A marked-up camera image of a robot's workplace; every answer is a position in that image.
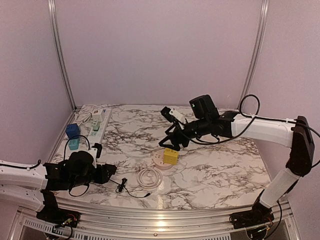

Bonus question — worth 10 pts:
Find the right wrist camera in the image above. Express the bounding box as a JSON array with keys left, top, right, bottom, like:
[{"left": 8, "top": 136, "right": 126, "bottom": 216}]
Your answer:
[{"left": 160, "top": 106, "right": 188, "bottom": 124}]

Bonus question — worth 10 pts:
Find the right aluminium frame post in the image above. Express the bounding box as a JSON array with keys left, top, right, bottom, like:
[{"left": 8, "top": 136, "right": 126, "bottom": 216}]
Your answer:
[{"left": 237, "top": 0, "right": 270, "bottom": 109}]

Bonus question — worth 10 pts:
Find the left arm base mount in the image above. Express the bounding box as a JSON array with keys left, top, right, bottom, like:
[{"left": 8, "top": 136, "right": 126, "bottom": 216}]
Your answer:
[{"left": 36, "top": 189, "right": 80, "bottom": 228}]

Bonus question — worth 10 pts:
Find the long white power strip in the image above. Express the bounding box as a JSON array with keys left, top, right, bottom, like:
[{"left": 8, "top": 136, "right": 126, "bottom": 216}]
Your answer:
[{"left": 87, "top": 108, "right": 112, "bottom": 145}]

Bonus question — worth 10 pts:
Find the front aluminium rail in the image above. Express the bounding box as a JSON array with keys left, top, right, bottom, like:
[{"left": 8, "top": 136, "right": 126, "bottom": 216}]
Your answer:
[{"left": 7, "top": 197, "right": 301, "bottom": 240}]

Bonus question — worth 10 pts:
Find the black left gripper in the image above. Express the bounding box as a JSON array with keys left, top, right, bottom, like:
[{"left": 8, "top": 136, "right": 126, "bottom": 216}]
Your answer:
[{"left": 70, "top": 164, "right": 114, "bottom": 188}]

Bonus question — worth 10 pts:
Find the blue cube socket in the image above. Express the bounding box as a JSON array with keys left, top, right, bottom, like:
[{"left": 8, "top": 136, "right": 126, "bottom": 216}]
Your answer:
[{"left": 65, "top": 123, "right": 81, "bottom": 139}]

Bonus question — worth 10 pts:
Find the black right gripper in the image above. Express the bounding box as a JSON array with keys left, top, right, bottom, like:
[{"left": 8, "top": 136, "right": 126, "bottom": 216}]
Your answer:
[{"left": 158, "top": 117, "right": 210, "bottom": 152}]

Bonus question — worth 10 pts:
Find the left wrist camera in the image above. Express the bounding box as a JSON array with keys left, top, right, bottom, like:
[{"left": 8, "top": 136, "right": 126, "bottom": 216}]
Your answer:
[{"left": 88, "top": 143, "right": 103, "bottom": 168}]

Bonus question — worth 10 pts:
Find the white power strip cable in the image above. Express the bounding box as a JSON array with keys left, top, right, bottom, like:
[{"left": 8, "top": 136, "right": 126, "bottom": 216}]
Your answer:
[{"left": 76, "top": 111, "right": 93, "bottom": 125}]

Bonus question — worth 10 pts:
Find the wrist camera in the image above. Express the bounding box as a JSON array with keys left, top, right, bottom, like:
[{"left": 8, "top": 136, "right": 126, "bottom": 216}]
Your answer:
[
  {"left": 160, "top": 106, "right": 188, "bottom": 124},
  {"left": 88, "top": 143, "right": 103, "bottom": 168}
]

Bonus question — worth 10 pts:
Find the aluminium frame post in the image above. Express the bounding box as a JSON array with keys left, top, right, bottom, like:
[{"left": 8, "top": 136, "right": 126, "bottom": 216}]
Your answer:
[
  {"left": 47, "top": 0, "right": 77, "bottom": 112},
  {"left": 237, "top": 0, "right": 270, "bottom": 109}
]

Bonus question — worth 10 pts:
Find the pink round power strip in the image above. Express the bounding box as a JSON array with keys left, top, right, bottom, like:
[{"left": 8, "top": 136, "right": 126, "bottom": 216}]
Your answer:
[{"left": 136, "top": 149, "right": 176, "bottom": 188}]

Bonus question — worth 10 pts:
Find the white cube socket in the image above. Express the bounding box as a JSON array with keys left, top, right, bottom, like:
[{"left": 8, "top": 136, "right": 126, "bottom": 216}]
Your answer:
[{"left": 92, "top": 109, "right": 105, "bottom": 122}]

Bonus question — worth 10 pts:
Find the teal power strip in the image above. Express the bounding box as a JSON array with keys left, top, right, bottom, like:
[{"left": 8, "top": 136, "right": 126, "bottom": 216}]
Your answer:
[{"left": 67, "top": 137, "right": 80, "bottom": 151}]

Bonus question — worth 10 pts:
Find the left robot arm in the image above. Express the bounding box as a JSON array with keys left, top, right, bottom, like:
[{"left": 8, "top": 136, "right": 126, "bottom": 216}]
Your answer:
[{"left": 0, "top": 148, "right": 117, "bottom": 223}]

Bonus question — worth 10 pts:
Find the left aluminium frame post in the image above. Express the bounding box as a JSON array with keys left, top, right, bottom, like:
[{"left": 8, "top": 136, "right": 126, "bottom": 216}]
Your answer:
[{"left": 47, "top": 0, "right": 77, "bottom": 112}]

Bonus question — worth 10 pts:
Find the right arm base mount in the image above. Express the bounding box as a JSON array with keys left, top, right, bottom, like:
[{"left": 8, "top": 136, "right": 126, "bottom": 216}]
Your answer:
[{"left": 229, "top": 191, "right": 275, "bottom": 229}]

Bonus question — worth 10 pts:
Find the black power adapter with cable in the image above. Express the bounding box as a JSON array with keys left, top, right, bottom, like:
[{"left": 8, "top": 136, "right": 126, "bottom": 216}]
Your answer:
[{"left": 109, "top": 177, "right": 152, "bottom": 199}]

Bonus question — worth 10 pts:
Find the yellow cube socket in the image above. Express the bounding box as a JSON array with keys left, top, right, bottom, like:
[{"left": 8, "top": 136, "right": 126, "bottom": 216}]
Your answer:
[{"left": 163, "top": 148, "right": 179, "bottom": 165}]

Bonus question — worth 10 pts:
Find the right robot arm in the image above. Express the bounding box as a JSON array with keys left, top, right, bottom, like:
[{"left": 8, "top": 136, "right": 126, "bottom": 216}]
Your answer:
[{"left": 159, "top": 94, "right": 317, "bottom": 224}]

